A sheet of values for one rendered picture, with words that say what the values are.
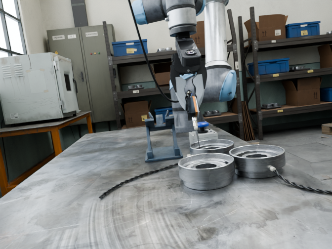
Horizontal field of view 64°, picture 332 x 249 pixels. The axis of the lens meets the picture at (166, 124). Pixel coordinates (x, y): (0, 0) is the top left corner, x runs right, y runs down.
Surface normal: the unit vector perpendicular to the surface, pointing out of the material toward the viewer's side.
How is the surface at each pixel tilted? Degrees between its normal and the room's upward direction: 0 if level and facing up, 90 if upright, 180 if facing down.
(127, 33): 90
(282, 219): 0
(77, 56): 90
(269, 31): 92
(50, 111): 89
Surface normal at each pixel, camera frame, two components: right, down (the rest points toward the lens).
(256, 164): -0.32, 0.17
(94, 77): 0.07, 0.13
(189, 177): -0.66, 0.18
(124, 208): -0.11, -0.98
